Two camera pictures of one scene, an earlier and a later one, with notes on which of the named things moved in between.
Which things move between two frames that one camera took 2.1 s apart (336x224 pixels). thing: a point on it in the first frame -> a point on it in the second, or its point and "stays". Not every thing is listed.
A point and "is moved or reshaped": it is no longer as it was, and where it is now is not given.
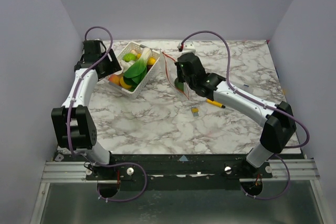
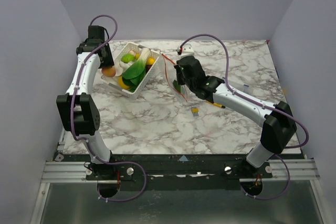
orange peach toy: x=115 y=78 is moved or reshaped
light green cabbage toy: x=128 y=56 stays
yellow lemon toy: x=151 y=61 stays
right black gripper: x=184 y=72 stays
